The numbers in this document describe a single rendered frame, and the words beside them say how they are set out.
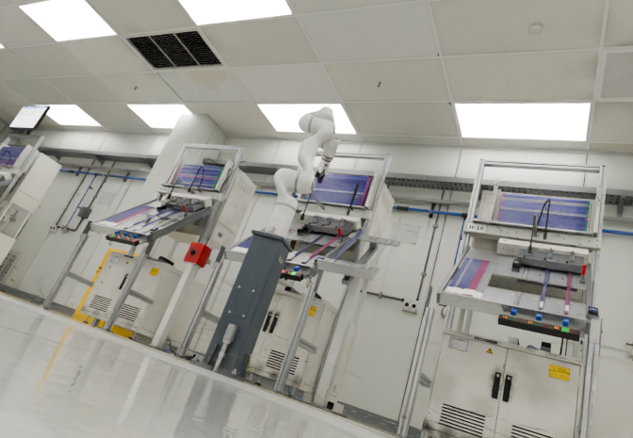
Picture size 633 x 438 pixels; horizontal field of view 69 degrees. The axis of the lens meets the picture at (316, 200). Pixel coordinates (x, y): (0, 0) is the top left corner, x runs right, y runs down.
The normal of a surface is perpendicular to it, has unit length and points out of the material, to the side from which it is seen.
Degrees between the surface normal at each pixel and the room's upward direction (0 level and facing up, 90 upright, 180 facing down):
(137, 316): 90
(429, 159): 90
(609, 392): 90
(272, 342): 90
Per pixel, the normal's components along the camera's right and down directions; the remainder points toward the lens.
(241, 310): -0.21, -0.46
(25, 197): 0.87, 0.10
